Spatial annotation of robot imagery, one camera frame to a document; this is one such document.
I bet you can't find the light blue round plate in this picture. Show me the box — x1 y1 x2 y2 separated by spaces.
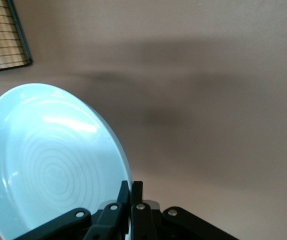
0 82 134 240

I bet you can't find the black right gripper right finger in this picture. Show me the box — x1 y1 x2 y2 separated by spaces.
129 181 239 240

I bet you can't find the brown table mat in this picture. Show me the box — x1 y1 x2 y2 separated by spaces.
0 0 287 240

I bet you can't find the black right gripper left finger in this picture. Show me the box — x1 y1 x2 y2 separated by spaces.
15 181 131 240

